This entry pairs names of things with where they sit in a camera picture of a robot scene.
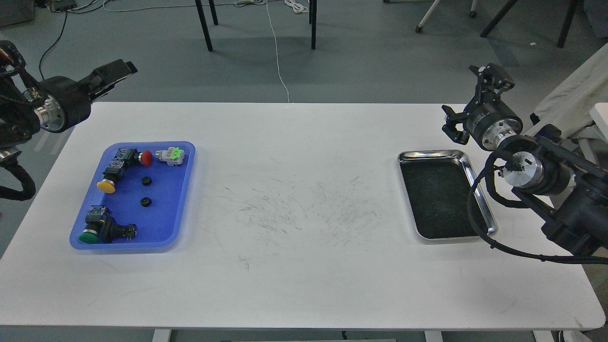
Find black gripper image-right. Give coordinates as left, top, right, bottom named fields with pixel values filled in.
left=441, top=63, right=523, bottom=151

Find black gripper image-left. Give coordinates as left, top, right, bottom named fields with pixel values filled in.
left=35, top=60, right=138, bottom=133

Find silver metal tray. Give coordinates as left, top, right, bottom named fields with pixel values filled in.
left=398, top=150, right=498, bottom=242

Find blue plastic tray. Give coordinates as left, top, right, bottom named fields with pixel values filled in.
left=69, top=141, right=196, bottom=253

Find beige cloth cover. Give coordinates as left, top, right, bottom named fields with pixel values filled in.
left=526, top=45, right=608, bottom=138

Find black chair legs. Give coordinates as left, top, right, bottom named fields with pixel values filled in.
left=195, top=0, right=318, bottom=52

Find red push button switch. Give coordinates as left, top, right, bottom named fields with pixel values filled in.
left=113, top=149, right=154, bottom=167

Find white green switch block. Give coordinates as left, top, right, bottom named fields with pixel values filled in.
left=154, top=147, right=185, bottom=166

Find yellow push button switch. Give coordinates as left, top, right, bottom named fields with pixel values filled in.
left=97, top=160, right=126, bottom=193

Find green push button switch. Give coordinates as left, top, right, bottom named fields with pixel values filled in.
left=78, top=205, right=137, bottom=244

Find white floor cable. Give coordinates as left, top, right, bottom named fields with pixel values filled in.
left=230, top=0, right=310, bottom=103

